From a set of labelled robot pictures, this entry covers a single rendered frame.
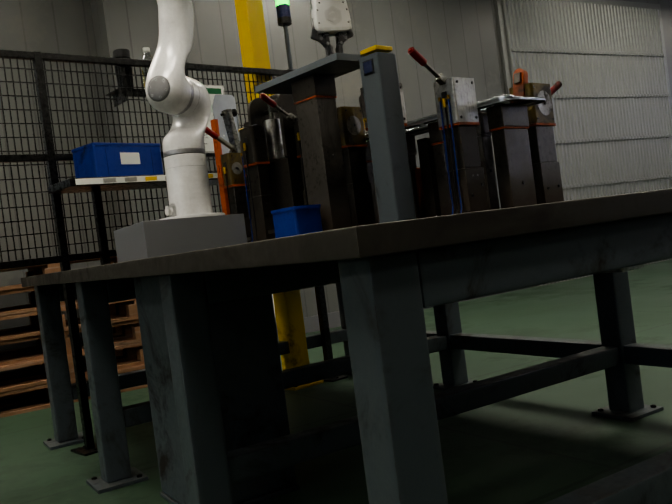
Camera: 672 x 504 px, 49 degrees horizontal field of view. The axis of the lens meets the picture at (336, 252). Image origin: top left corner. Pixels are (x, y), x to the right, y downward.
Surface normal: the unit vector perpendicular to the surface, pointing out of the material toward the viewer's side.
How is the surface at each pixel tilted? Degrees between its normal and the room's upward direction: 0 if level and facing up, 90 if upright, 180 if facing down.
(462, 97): 90
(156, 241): 90
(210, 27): 90
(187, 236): 90
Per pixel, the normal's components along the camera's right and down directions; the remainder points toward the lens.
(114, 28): 0.52, -0.05
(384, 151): -0.74, 0.11
